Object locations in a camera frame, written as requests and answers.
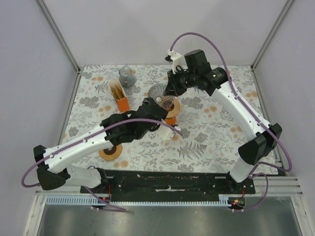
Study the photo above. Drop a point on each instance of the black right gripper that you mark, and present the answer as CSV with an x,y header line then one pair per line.
x,y
173,88

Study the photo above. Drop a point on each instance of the ribbed glass coffee dripper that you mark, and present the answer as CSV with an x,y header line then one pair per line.
x,y
156,92

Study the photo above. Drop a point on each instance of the bamboo ring dripper stand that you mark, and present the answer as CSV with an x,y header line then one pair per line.
x,y
174,109

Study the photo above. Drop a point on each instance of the orange coffee filter box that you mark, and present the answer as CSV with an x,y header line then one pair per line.
x,y
123,104

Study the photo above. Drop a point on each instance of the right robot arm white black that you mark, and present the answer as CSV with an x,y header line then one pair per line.
x,y
194,71

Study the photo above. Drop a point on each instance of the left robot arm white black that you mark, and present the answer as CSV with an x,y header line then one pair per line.
x,y
57,169

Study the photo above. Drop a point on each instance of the grey ribbed glass carafe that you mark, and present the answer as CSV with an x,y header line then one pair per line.
x,y
126,77

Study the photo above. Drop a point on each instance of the floral patterned table mat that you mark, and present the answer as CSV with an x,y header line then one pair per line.
x,y
209,139

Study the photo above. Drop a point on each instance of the brown filters in box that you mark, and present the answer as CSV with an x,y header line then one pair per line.
x,y
117,92

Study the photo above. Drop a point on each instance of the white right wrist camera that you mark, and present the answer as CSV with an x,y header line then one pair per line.
x,y
176,59

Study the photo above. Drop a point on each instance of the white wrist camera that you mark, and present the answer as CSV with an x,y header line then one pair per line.
x,y
176,59
165,133

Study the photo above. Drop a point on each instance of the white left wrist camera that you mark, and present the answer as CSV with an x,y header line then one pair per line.
x,y
165,133

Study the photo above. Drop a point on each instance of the aluminium frame post right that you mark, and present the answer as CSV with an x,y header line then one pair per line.
x,y
272,32

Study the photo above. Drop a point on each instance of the aluminium frame post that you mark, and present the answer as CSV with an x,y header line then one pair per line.
x,y
272,32
58,34

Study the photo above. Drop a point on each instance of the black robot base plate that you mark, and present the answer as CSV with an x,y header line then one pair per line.
x,y
170,186

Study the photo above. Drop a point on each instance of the aluminium rail front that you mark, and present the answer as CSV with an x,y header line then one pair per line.
x,y
278,187

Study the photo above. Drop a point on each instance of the aluminium frame post left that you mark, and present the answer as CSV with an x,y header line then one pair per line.
x,y
58,34

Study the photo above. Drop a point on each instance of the light blue cable duct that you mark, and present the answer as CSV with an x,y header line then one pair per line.
x,y
89,200

